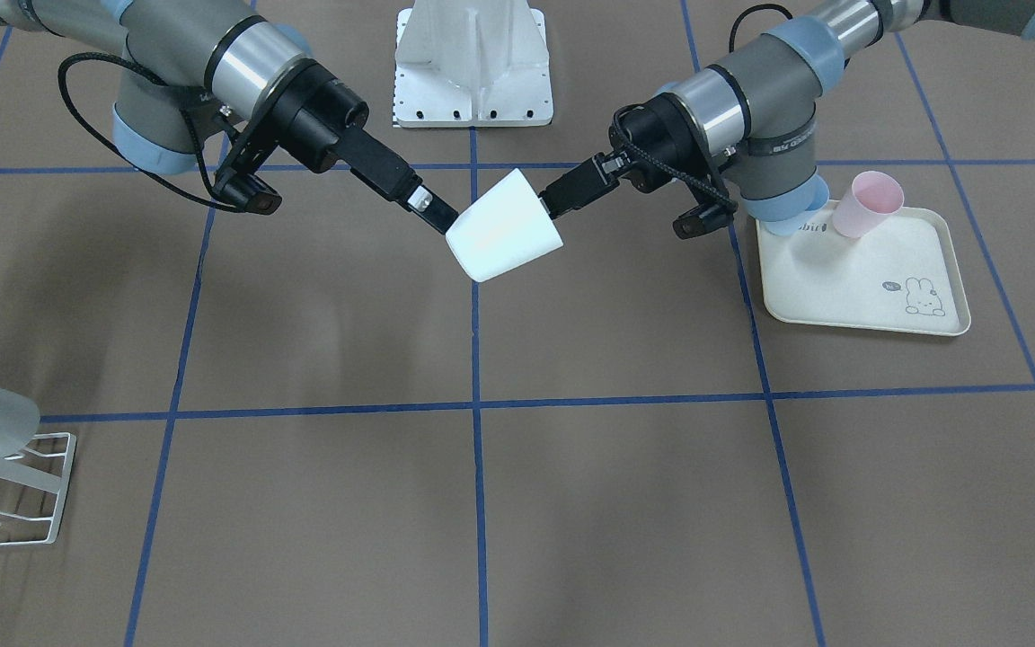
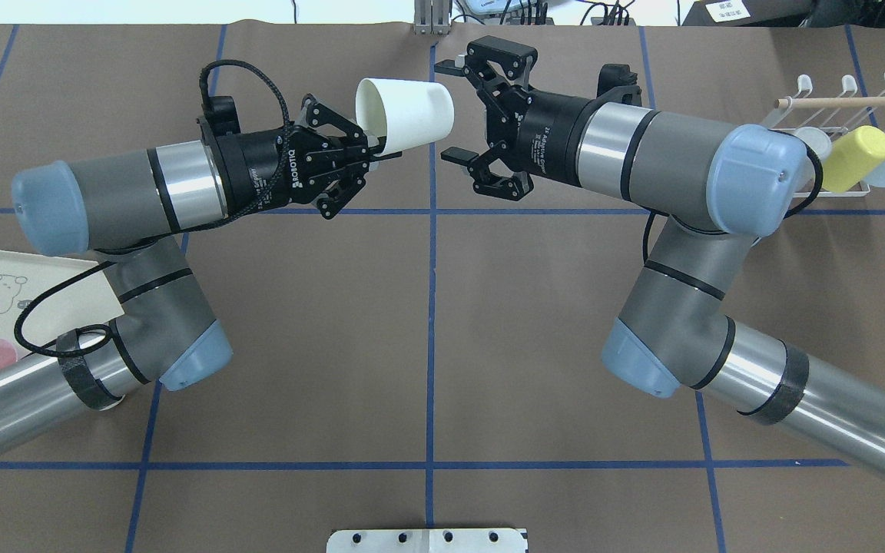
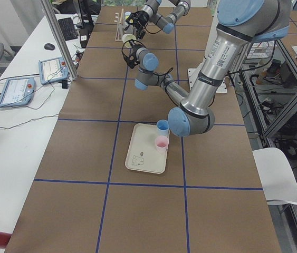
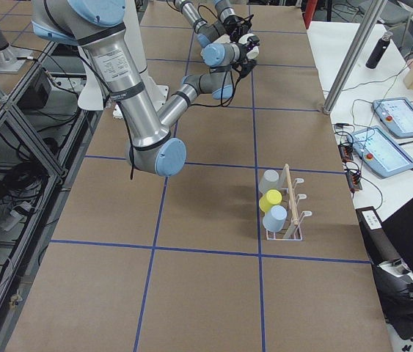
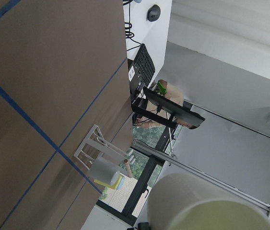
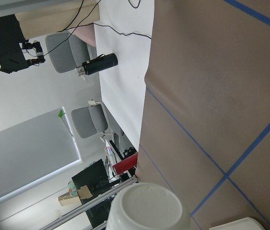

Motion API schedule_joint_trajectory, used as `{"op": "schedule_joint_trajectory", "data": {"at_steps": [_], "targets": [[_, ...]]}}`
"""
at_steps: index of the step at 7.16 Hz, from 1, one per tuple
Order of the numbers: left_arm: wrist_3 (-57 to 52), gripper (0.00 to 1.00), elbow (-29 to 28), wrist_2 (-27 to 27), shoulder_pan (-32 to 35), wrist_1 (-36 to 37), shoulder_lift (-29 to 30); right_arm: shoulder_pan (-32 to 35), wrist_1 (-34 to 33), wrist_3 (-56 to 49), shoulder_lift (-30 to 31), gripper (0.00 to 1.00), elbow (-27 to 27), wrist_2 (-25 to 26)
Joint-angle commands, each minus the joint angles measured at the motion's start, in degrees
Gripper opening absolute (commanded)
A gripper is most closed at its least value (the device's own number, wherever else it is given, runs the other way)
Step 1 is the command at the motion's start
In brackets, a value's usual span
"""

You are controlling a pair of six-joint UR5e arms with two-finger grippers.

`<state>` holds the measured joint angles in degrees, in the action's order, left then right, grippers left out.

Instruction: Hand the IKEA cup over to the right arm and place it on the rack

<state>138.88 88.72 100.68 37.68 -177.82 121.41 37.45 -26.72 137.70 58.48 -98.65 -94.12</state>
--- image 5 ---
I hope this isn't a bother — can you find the cream plastic cup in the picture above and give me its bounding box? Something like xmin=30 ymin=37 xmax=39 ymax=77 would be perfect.
xmin=148 ymin=173 xmax=270 ymax=230

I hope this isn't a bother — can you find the black monitor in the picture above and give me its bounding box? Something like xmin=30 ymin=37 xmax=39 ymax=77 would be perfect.
xmin=131 ymin=87 xmax=205 ymax=128

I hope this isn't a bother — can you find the seated person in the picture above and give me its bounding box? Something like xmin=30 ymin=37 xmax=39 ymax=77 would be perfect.
xmin=133 ymin=80 xmax=197 ymax=129

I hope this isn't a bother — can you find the black computer mouse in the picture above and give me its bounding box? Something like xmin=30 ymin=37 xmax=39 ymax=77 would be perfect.
xmin=147 ymin=4 xmax=161 ymax=22

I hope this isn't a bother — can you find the grey plastic cup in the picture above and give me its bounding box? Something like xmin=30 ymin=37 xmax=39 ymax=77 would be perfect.
xmin=89 ymin=157 xmax=120 ymax=185

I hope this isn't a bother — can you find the black keyboard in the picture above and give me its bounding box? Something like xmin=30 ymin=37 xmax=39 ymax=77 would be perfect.
xmin=134 ymin=44 xmax=155 ymax=86

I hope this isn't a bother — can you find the white wire cup rack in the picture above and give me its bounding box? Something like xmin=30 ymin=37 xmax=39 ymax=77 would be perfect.
xmin=74 ymin=124 xmax=136 ymax=178

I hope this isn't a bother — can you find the yellow plastic cup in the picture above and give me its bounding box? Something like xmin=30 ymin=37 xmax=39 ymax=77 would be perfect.
xmin=94 ymin=175 xmax=122 ymax=190

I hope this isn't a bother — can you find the aluminium frame post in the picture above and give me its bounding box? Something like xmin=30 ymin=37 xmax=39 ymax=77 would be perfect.
xmin=132 ymin=139 xmax=270 ymax=217

